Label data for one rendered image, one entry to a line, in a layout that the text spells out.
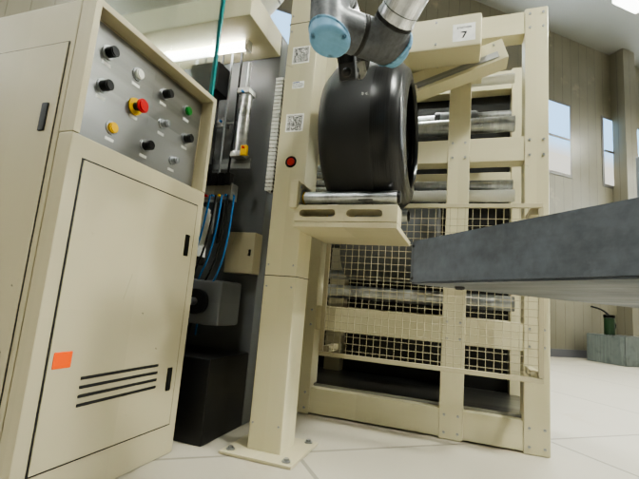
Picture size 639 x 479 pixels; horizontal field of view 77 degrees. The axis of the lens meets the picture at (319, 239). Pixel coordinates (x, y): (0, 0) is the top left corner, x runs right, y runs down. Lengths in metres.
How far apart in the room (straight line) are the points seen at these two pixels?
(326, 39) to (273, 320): 0.96
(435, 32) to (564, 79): 6.72
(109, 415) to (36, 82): 0.91
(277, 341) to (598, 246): 1.32
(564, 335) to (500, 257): 7.23
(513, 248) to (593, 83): 8.94
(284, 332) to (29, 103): 1.01
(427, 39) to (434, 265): 1.70
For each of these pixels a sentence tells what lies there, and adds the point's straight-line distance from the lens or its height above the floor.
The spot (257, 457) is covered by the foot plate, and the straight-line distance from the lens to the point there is 1.54.
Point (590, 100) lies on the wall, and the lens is 8.99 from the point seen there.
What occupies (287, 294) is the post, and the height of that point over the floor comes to 0.56.
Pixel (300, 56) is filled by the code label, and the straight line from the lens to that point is 1.78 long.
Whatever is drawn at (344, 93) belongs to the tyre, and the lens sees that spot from 1.40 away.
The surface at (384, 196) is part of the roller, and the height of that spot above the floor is 0.90.
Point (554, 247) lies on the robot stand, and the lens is 0.27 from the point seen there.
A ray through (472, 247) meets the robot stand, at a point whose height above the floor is 0.59.
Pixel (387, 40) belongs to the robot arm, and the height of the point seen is 1.12.
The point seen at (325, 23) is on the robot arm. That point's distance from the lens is 0.96.
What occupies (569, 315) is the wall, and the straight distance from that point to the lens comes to 7.60.
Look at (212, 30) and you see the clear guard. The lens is 1.80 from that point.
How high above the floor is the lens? 0.54
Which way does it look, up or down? 9 degrees up
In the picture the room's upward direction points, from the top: 5 degrees clockwise
